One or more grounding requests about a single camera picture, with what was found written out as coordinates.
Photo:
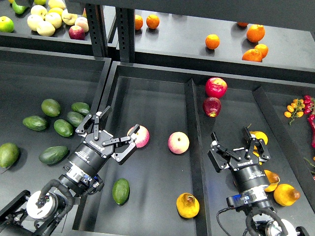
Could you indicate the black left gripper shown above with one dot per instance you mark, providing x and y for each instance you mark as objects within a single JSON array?
[{"x": 93, "y": 152}]

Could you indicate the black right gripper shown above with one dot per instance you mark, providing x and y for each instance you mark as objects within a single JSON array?
[{"x": 246, "y": 174}]

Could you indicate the green avocado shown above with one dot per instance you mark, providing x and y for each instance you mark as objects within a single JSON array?
[{"x": 120, "y": 191}]

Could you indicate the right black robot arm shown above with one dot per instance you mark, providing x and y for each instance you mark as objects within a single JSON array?
[{"x": 261, "y": 217}]

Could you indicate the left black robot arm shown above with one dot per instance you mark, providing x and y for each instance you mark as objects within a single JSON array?
[{"x": 38, "y": 214}]

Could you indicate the yellow pear small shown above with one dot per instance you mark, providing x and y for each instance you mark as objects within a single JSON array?
[{"x": 258, "y": 156}]

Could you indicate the avocado top right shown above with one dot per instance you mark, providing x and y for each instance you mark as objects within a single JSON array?
[{"x": 80, "y": 107}]

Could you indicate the elongated dark avocado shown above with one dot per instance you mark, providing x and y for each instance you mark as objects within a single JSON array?
[{"x": 54, "y": 154}]

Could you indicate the avocado top left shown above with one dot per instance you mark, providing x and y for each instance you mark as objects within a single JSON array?
[{"x": 51, "y": 107}]

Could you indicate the avocado far left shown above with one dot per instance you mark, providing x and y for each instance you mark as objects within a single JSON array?
[{"x": 35, "y": 123}]

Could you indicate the pale yellow pear pile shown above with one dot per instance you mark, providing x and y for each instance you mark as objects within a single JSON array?
[{"x": 48, "y": 16}]

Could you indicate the pink apple left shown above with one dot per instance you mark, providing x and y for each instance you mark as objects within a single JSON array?
[{"x": 141, "y": 137}]

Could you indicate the pink apple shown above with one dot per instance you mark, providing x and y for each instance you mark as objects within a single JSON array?
[
  {"x": 141, "y": 137},
  {"x": 178, "y": 142}
]

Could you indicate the dark red apple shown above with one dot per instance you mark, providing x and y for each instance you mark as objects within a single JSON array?
[{"x": 212, "y": 107}]

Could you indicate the pink apple right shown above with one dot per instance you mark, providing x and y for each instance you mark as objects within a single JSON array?
[{"x": 178, "y": 142}]

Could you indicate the bright red apple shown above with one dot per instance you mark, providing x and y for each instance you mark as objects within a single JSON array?
[{"x": 215, "y": 87}]

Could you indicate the orange cherry tomato bunch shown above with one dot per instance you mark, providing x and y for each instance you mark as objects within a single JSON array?
[{"x": 294, "y": 110}]

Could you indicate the black left tray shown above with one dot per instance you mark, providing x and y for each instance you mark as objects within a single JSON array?
[{"x": 26, "y": 79}]

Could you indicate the black tray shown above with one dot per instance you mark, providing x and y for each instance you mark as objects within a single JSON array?
[
  {"x": 168, "y": 100},
  {"x": 26, "y": 79}
]

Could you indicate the black middle tray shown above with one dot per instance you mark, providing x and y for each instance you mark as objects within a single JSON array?
[{"x": 168, "y": 100}]

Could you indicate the red chili peppers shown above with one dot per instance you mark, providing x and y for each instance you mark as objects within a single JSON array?
[{"x": 310, "y": 110}]

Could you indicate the orange front right shelf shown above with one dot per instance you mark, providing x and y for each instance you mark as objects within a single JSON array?
[{"x": 252, "y": 55}]

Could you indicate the orange behind front right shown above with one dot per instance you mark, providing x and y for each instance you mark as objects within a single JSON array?
[{"x": 263, "y": 49}]

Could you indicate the orange on shelf centre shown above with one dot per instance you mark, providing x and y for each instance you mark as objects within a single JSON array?
[{"x": 212, "y": 41}]

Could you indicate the red apple on shelf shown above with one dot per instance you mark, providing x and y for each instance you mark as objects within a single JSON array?
[{"x": 76, "y": 32}]

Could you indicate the large orange on shelf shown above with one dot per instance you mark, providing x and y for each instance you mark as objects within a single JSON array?
[{"x": 255, "y": 33}]

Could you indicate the orange partly hidden top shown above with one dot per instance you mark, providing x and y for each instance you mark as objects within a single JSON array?
[{"x": 242, "y": 24}]

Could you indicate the black shelf upright posts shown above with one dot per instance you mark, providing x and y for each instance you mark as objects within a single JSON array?
[{"x": 111, "y": 31}]

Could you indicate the orange on shelf left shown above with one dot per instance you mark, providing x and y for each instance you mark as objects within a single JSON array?
[{"x": 138, "y": 22}]

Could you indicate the green apple on shelf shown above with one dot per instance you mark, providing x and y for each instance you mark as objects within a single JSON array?
[{"x": 6, "y": 24}]

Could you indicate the green pepper on shelf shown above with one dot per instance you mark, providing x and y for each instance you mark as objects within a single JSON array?
[{"x": 18, "y": 9}]

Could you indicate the avocado beside tray wall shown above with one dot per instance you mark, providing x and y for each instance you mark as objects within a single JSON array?
[{"x": 74, "y": 118}]

